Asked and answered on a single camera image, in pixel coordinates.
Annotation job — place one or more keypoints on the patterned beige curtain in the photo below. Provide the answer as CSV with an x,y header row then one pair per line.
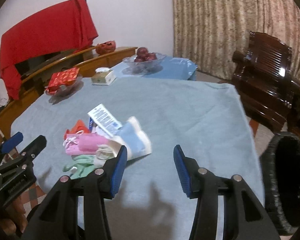
x,y
209,31

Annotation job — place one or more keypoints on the green rubber glove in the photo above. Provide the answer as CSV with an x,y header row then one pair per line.
x,y
81,166

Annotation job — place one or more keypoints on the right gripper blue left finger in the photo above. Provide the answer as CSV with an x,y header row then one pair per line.
x,y
74,208

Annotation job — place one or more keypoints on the black trash bin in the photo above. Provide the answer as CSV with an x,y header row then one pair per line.
x,y
280,164

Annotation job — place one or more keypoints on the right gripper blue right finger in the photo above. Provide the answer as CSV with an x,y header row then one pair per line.
x,y
244,215

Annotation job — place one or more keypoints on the dark wooden armchair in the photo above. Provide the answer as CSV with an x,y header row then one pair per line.
x,y
263,80

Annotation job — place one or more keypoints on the light blue trash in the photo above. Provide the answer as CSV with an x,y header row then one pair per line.
x,y
135,139

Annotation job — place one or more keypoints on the television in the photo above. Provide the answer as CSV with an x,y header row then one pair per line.
x,y
34,64

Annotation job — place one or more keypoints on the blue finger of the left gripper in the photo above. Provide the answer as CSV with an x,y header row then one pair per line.
x,y
35,147
11,143

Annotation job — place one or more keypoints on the red apples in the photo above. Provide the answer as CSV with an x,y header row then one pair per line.
x,y
143,55

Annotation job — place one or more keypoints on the tissue box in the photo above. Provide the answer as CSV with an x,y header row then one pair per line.
x,y
103,76

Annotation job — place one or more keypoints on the white blue medicine box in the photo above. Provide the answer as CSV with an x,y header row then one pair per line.
x,y
92,126

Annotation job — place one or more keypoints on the small glass dish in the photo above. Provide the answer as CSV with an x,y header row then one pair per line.
x,y
64,90

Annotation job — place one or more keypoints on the grey table cloth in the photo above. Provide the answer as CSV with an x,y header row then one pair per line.
x,y
206,119

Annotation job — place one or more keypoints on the glass fruit bowl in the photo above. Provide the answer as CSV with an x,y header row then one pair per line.
x,y
144,67

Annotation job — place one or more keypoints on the red cloth cover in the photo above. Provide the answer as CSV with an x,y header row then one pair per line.
x,y
63,26

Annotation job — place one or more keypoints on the pink cloth trash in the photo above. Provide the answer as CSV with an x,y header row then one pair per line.
x,y
83,143

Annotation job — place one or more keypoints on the blue side table cloth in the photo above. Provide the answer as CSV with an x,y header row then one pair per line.
x,y
170,68

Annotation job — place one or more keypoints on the red snack packet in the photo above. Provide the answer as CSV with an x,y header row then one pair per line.
x,y
66,77

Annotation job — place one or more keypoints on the white toothpaste tube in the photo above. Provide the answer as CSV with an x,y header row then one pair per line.
x,y
104,120

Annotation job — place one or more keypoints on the orange red plastic bag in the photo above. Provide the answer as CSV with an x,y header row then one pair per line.
x,y
79,127

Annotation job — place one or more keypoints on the wooden tv cabinet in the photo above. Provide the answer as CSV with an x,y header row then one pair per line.
x,y
34,85

